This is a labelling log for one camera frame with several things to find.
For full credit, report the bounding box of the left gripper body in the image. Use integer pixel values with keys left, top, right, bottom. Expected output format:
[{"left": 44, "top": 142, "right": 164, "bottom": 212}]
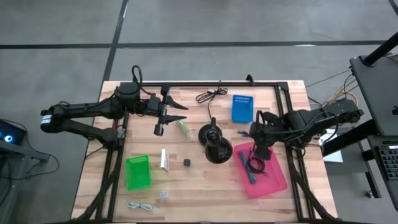
[{"left": 146, "top": 83, "right": 172, "bottom": 137}]

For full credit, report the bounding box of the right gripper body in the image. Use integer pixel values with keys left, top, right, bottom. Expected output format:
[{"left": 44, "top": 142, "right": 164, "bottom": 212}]
[{"left": 250, "top": 111, "right": 279, "bottom": 161}]

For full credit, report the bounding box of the small white printed box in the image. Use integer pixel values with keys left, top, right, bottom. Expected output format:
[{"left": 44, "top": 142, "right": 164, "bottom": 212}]
[{"left": 175, "top": 119, "right": 192, "bottom": 139}]

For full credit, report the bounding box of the black cable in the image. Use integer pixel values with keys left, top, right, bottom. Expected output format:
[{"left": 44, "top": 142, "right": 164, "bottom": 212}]
[{"left": 246, "top": 155, "right": 270, "bottom": 177}]

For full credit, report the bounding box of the blue braided cable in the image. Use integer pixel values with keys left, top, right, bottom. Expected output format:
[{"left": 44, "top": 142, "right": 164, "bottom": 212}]
[{"left": 238, "top": 151, "right": 257, "bottom": 185}]

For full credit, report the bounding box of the white green Acer box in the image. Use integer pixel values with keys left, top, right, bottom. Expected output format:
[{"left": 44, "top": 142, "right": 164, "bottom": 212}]
[{"left": 160, "top": 148, "right": 170, "bottom": 172}]

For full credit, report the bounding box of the black gooseneck desk lamp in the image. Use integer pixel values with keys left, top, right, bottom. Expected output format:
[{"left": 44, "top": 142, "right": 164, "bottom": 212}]
[{"left": 198, "top": 116, "right": 233, "bottom": 165}]

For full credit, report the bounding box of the pink plastic bin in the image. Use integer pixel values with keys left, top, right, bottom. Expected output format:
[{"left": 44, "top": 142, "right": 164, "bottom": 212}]
[{"left": 233, "top": 141, "right": 289, "bottom": 199}]

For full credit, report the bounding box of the green plastic basket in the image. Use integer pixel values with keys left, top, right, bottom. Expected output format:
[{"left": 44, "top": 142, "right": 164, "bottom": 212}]
[{"left": 124, "top": 154, "right": 152, "bottom": 192}]

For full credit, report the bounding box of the white cable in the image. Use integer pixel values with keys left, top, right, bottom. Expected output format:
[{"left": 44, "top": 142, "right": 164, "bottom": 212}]
[{"left": 126, "top": 200, "right": 154, "bottom": 212}]

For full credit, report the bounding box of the blue plastic basket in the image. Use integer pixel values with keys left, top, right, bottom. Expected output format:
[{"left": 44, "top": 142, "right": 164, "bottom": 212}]
[{"left": 231, "top": 94, "right": 254, "bottom": 124}]

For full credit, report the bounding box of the white paper sheet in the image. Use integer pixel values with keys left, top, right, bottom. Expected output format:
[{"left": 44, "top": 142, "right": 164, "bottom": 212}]
[{"left": 318, "top": 130, "right": 345, "bottom": 164}]

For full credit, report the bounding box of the black side desk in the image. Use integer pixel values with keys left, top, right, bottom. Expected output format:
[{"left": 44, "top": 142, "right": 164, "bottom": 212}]
[{"left": 320, "top": 119, "right": 398, "bottom": 212}]

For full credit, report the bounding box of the computer keyboard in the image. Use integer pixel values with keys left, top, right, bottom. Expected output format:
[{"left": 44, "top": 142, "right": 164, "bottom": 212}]
[{"left": 377, "top": 144, "right": 398, "bottom": 181}]

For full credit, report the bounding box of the black pole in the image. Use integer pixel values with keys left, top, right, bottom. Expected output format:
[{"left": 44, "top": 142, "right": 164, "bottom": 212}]
[{"left": 362, "top": 32, "right": 398, "bottom": 68}]

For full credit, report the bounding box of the grey side desk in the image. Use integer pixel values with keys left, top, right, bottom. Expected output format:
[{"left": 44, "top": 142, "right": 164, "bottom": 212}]
[{"left": 0, "top": 139, "right": 50, "bottom": 224}]

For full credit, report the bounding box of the black device blue light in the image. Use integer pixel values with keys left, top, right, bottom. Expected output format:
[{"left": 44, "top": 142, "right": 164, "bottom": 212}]
[{"left": 0, "top": 119, "right": 27, "bottom": 146}]

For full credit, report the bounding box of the black aluminium table frame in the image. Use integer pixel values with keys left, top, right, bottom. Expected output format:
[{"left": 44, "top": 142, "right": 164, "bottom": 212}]
[{"left": 74, "top": 81, "right": 340, "bottom": 223}]

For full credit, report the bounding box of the yellow cable bundle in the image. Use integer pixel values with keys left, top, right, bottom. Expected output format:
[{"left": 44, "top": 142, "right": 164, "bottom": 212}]
[{"left": 323, "top": 82, "right": 359, "bottom": 108}]

